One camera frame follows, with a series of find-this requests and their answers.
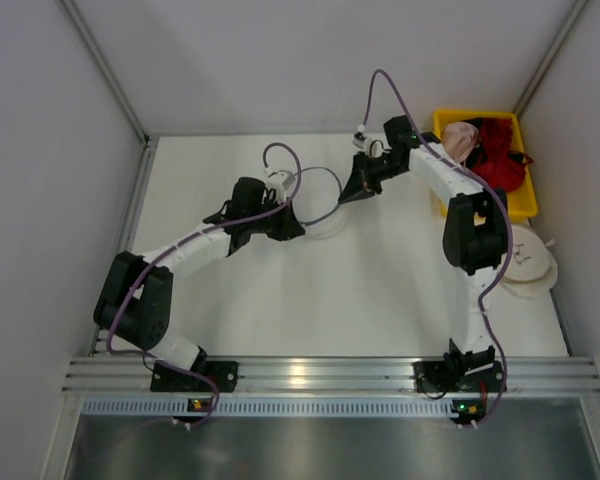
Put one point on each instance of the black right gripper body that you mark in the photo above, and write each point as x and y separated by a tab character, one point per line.
362	173

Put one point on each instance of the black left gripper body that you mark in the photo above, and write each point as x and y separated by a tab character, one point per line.
278	220

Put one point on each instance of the white mesh laundry bag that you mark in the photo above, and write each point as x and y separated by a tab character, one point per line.
316	203

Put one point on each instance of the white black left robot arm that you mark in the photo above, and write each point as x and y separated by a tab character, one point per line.
136	298

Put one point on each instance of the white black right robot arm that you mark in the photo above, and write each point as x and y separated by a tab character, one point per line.
475	235

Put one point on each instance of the pink bra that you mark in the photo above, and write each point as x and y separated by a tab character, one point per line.
459	139

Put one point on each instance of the red bra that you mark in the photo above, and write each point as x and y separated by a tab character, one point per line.
493	158

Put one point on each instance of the beige round laundry bag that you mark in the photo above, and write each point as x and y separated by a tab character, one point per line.
532	271

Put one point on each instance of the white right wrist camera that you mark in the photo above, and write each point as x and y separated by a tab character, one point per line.
371	147

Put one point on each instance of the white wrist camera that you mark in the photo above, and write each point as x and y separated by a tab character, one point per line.
371	147
280	183

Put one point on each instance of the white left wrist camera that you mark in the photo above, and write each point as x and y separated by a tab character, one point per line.
280	183

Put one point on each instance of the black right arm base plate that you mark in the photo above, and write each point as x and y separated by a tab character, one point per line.
434	379

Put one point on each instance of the aluminium frame rail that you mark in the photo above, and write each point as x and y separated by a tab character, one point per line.
528	377

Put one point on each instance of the perforated cable duct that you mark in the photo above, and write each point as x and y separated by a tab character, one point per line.
283	407

